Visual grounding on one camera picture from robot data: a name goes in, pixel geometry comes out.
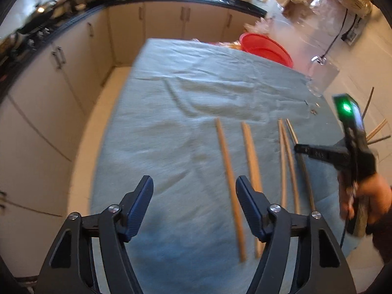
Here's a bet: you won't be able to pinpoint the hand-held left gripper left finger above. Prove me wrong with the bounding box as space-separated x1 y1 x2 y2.
37 175 154 294

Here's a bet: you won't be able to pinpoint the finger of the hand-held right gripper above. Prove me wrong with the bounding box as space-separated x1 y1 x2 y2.
294 143 350 168

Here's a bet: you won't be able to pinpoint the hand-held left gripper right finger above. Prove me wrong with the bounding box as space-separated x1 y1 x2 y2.
235 175 357 294

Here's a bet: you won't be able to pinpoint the bundle of wooden chopsticks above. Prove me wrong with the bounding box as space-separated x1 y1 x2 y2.
215 86 392 263

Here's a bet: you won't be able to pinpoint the person's right forearm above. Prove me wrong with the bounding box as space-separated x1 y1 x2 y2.
366 213 392 264

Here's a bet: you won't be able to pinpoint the person's right hand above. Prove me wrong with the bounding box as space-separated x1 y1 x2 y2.
340 174 392 225

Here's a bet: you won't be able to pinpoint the frosted glass mug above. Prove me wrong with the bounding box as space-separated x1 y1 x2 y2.
306 54 340 98

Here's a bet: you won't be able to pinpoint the grey-blue table cloth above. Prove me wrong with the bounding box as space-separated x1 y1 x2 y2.
90 37 365 294

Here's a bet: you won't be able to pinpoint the red plastic basket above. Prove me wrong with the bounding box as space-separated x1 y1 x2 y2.
240 33 294 68

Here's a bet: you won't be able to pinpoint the clear plastic bag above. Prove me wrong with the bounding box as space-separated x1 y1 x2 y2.
309 0 348 14

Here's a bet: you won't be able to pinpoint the crumpled white plastic bag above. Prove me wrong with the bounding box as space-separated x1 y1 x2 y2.
245 18 276 34

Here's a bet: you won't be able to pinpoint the beige kitchen cabinets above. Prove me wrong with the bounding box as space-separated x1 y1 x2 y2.
0 0 267 218

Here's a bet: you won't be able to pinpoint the thin black cable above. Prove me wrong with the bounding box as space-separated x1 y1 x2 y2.
339 217 350 248

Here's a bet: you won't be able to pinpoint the black wok with handle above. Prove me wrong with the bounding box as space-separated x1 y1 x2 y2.
32 0 78 19

